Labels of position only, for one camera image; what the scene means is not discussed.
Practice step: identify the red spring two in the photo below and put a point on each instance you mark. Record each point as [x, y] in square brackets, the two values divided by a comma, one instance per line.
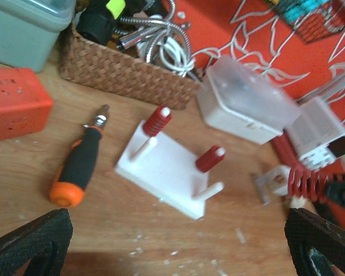
[210, 158]

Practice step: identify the white lidded storage box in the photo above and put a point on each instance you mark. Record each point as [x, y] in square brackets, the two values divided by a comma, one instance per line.
[238, 101]

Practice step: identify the green cordless drill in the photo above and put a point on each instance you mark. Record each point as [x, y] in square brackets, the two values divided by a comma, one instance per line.
[99, 20]

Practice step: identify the metal L bracket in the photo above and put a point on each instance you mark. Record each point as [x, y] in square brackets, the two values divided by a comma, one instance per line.
[274, 181]

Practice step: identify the grey plastic storage box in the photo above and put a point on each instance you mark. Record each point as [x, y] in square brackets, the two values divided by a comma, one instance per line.
[29, 30]

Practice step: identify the white bench power supply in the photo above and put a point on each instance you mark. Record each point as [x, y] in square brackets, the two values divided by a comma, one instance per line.
[317, 136]

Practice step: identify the red spring one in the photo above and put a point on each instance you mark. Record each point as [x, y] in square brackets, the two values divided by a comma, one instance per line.
[157, 121]

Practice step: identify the red spring four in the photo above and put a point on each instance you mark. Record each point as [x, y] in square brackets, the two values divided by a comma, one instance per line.
[311, 185]

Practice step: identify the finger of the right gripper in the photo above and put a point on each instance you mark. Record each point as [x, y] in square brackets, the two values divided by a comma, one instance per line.
[335, 189]

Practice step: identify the woven wicker basket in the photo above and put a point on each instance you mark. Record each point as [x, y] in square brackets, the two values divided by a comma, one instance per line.
[87, 63]

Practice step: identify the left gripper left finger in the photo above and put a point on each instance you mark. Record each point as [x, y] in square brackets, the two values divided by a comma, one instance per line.
[42, 244]

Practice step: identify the red cube power socket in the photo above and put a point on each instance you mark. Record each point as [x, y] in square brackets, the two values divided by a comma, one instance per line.
[25, 104]

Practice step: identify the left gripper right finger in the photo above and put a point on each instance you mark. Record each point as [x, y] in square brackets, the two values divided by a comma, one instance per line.
[315, 244]

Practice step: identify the white peg base plate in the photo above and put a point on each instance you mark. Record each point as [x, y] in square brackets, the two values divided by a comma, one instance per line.
[167, 170]

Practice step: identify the black wire basket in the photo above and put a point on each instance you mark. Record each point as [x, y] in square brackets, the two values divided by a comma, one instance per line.
[326, 21]

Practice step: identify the orange black ratchet screwdriver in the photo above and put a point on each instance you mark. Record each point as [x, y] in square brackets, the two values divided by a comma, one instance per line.
[70, 184]

